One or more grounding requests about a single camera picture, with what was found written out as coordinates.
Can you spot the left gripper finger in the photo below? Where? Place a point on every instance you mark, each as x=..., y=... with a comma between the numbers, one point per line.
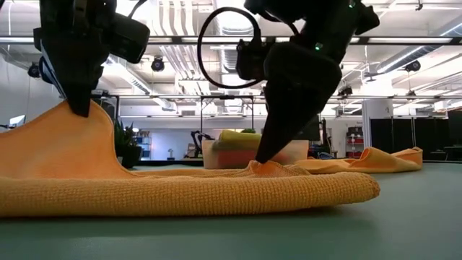
x=86, y=103
x=76, y=103

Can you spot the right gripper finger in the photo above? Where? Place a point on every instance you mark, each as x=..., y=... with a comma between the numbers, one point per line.
x=288, y=122

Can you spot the yellow microfiber towel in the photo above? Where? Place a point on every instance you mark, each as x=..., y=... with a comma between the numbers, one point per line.
x=240, y=135

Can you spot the orange microfiber towel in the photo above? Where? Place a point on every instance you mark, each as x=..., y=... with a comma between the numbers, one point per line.
x=379, y=162

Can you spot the orange towel with white label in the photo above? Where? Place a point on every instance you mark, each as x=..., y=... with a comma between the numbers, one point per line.
x=144, y=195

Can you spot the black background robot arm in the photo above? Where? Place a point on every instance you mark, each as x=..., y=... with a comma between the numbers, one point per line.
x=198, y=139

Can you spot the translucent plastic bin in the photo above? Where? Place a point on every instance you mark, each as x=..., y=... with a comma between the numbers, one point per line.
x=299, y=148

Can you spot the black metal stand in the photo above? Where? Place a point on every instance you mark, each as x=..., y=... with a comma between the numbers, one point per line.
x=117, y=108

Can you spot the small background plant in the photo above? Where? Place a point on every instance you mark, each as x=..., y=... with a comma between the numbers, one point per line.
x=248, y=130

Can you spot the small potted plant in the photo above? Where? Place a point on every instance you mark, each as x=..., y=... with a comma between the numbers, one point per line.
x=126, y=148

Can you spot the lit computer monitor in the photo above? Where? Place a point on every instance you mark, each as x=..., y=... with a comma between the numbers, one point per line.
x=18, y=121

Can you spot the red and white shelf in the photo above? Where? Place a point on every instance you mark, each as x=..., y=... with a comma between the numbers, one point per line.
x=354, y=141

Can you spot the blue storage shelf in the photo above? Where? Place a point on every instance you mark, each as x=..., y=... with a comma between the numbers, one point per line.
x=145, y=144

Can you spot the black overhead light beam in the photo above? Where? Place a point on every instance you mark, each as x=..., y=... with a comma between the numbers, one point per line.
x=173, y=40

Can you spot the black partition panels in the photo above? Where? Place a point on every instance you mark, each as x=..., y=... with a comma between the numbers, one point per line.
x=397, y=133

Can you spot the teal table mat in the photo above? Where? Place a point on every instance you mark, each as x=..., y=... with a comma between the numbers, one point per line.
x=325, y=234

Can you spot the black hanging camera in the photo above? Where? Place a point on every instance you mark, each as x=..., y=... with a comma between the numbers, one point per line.
x=412, y=66
x=157, y=65
x=33, y=70

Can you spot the small black ceiling camera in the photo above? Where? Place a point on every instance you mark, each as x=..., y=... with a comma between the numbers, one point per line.
x=346, y=91

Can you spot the black background rig frame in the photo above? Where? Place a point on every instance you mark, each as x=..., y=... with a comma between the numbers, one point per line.
x=227, y=97

